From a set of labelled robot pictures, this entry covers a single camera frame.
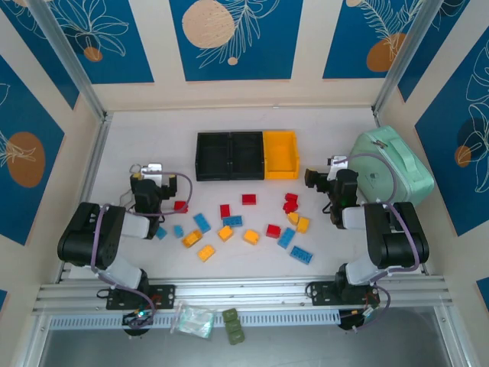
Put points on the olive green block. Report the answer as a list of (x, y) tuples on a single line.
[(236, 336), (230, 314), (233, 325)]

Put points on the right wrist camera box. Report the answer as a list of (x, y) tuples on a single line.
[(338, 161)]

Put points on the mint green zip bag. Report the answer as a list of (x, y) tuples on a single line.
[(397, 168)]

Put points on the black plastic bin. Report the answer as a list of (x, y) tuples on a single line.
[(247, 156), (213, 156)]

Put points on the clear plastic bag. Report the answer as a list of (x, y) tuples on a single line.
[(193, 319)]

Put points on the yellow plastic bin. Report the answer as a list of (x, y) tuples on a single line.
[(280, 156)]

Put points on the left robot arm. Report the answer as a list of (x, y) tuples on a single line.
[(88, 237)]

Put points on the aluminium frame post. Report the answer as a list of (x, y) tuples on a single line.
[(68, 57), (407, 57)]

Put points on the red lego brick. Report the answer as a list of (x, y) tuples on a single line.
[(180, 206), (225, 211), (273, 231), (289, 207), (291, 197), (248, 199)]

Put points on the small blue lego brick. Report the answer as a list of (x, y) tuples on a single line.
[(161, 232), (179, 230)]

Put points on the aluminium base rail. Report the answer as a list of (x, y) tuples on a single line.
[(248, 292)]

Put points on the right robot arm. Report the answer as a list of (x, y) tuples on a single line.
[(397, 237)]

